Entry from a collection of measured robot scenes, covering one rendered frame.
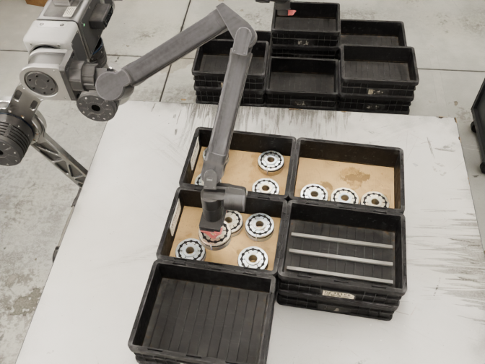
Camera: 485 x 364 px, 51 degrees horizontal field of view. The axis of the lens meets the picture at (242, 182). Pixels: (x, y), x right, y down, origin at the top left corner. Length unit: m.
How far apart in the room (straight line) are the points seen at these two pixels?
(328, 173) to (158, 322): 0.84
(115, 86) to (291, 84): 1.75
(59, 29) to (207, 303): 0.94
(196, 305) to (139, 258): 0.37
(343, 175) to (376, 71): 1.13
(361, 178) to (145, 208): 0.86
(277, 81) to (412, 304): 1.63
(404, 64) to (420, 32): 1.16
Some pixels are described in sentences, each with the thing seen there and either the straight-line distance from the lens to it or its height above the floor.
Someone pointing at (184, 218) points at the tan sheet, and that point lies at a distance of 1.87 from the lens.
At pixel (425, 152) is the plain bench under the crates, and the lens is 2.32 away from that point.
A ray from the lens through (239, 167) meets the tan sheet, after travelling 1.99.
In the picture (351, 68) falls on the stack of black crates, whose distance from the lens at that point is 2.99.
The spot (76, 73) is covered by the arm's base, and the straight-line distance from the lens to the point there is 1.47.
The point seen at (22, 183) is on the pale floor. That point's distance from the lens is 3.32.
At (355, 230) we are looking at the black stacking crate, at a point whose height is 0.83.
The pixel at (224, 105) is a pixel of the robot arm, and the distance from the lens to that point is 1.37.
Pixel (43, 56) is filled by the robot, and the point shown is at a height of 1.50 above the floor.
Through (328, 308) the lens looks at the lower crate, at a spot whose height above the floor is 0.74.
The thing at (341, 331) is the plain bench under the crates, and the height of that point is 0.70.
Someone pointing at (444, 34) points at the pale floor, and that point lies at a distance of 4.24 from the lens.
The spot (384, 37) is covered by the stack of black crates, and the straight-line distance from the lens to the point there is 3.44.
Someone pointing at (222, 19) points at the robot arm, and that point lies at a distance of 1.36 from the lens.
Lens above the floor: 2.36
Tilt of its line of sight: 52 degrees down
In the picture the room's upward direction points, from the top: 3 degrees counter-clockwise
